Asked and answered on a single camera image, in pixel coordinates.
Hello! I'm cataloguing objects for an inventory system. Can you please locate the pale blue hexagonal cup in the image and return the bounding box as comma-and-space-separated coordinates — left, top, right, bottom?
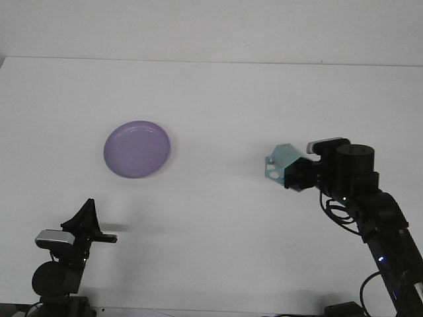
264, 143, 315, 193

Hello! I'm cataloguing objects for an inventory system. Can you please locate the pale purple round plate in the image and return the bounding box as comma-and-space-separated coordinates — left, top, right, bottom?
102, 120, 172, 180

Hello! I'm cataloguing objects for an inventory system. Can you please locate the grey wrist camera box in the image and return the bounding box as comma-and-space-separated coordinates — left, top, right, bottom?
306, 137, 352, 155
34, 229, 75, 249

